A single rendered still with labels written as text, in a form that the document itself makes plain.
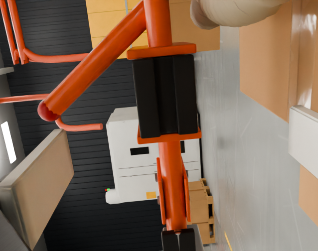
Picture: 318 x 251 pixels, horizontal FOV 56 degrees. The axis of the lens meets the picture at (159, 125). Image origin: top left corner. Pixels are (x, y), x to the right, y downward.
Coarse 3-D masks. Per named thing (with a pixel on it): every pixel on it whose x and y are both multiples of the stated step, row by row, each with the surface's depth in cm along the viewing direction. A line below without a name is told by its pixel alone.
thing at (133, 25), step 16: (128, 16) 27; (144, 16) 27; (112, 32) 28; (128, 32) 27; (96, 48) 28; (112, 48) 28; (80, 64) 29; (96, 64) 28; (64, 80) 29; (80, 80) 29; (48, 96) 29; (64, 96) 29; (48, 112) 29
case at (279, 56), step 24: (312, 0) 26; (264, 24) 37; (288, 24) 30; (312, 24) 26; (240, 48) 47; (264, 48) 37; (288, 48) 31; (312, 48) 26; (240, 72) 49; (264, 72) 38; (288, 72) 31; (312, 72) 27; (264, 96) 39; (288, 96) 32; (312, 96) 27; (288, 120) 33
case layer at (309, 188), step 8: (304, 168) 115; (304, 176) 116; (312, 176) 110; (304, 184) 117; (312, 184) 110; (304, 192) 117; (312, 192) 111; (304, 200) 118; (312, 200) 111; (304, 208) 118; (312, 208) 112; (312, 216) 113
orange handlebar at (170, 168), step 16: (144, 0) 25; (160, 0) 25; (160, 16) 25; (160, 32) 26; (160, 144) 29; (176, 144) 29; (160, 160) 30; (176, 160) 29; (160, 176) 31; (176, 176) 30; (160, 192) 30; (176, 192) 30; (160, 208) 30; (176, 208) 30; (176, 224) 31
